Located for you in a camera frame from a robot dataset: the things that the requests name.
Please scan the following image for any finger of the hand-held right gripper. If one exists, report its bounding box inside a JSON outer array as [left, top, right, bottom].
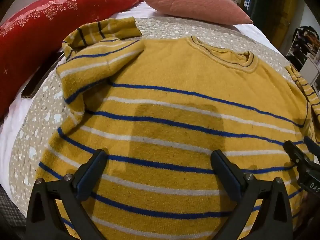
[[283, 140, 316, 171], [303, 136, 320, 159]]

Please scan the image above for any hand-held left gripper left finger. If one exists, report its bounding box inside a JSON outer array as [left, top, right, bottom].
[[26, 149, 109, 240]]

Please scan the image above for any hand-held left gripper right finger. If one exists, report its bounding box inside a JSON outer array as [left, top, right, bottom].
[[211, 149, 293, 240]]

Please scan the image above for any yellow striped sweater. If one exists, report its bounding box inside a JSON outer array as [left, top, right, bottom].
[[36, 17, 320, 240]]

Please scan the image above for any beige dotted blanket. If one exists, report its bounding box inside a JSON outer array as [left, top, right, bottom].
[[9, 16, 299, 218]]

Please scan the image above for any white cluttered shelf unit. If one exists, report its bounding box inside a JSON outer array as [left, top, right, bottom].
[[287, 25, 320, 87]]

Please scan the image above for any black tablet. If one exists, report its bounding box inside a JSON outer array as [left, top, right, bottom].
[[21, 51, 64, 99]]

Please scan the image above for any red floral pillow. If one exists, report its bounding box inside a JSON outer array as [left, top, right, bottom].
[[0, 0, 145, 119]]

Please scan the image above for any brown wooden door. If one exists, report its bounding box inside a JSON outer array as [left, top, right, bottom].
[[240, 0, 302, 54]]

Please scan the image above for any pink corduroy pillow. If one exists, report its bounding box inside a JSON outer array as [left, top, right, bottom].
[[142, 0, 254, 26]]

